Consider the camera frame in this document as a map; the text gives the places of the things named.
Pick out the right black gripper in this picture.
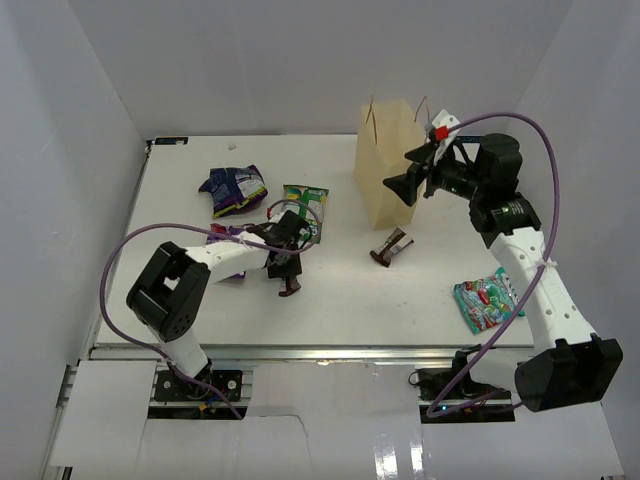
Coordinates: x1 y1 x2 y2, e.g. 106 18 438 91
384 140 488 206

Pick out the brown chocolate bar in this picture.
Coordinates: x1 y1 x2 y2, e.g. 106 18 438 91
369 228 414 267
278 276 301 298

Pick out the colourful red green candy bag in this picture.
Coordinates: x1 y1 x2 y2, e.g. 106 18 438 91
452 267 519 334

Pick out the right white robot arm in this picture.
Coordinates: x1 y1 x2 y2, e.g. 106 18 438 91
383 130 623 418

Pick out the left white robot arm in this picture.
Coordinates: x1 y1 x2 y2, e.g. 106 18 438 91
126 210 312 399

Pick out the brown paper bag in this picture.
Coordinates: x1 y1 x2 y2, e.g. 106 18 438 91
354 99 425 230

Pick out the flat purple candy bag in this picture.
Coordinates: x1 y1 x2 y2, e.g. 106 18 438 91
206 223 246 280

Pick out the green Fox's candy bag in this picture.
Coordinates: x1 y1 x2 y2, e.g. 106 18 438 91
275 184 329 242

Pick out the crumpled dark purple snack bag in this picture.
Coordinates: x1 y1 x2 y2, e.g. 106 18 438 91
198 165 268 219

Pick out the right blue table label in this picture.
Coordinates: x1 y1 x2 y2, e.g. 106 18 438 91
454 135 482 144

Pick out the blue table label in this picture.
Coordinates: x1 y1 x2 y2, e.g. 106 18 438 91
454 135 482 144
152 136 189 146

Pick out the left blue table label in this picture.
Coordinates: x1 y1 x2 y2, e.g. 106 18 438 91
152 136 189 146

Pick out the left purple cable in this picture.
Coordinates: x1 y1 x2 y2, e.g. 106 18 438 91
98 199 324 421

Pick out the purple cable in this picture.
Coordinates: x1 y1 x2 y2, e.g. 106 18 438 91
98 199 324 421
428 112 559 419

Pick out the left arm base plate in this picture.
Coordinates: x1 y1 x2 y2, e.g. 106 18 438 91
152 369 243 407

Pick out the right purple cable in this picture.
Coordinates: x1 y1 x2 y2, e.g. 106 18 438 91
428 112 559 419

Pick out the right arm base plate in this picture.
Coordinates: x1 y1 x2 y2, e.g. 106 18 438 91
407 368 515 425

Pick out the aluminium front rail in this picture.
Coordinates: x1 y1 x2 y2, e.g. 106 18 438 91
89 344 533 362

